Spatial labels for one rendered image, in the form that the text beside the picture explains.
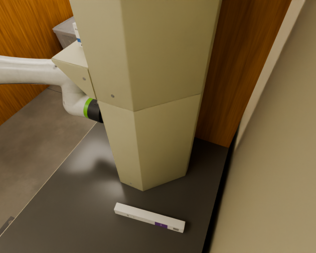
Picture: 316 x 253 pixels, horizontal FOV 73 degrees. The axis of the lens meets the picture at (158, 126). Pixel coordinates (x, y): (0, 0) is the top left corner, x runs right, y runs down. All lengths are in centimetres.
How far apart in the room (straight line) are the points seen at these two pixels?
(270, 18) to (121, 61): 46
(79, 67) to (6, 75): 41
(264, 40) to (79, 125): 215
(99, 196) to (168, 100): 55
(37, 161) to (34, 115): 69
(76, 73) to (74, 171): 57
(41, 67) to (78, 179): 48
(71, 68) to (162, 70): 23
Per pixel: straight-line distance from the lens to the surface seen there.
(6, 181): 244
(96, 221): 93
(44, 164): 237
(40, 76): 88
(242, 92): 87
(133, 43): 45
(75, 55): 60
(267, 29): 76
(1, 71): 92
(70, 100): 89
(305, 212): 28
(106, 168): 102
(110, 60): 48
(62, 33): 300
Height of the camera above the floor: 179
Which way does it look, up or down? 49 degrees down
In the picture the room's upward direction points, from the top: straight up
